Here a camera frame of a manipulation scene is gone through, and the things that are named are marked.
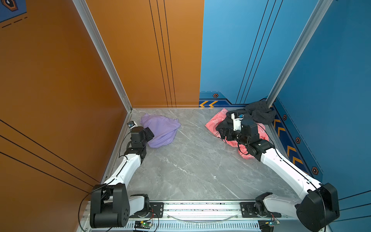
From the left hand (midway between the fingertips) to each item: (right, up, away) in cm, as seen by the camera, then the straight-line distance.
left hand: (145, 129), depth 87 cm
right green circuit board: (+67, -45, -17) cm, 82 cm away
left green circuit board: (+4, -46, -16) cm, 49 cm away
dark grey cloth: (+78, +12, +17) cm, 80 cm away
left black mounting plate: (+10, -41, -13) cm, 45 cm away
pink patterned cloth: (+44, +2, +18) cm, 47 cm away
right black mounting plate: (+56, -41, -15) cm, 71 cm away
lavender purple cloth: (+9, 0, +15) cm, 18 cm away
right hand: (+46, +1, -6) cm, 46 cm away
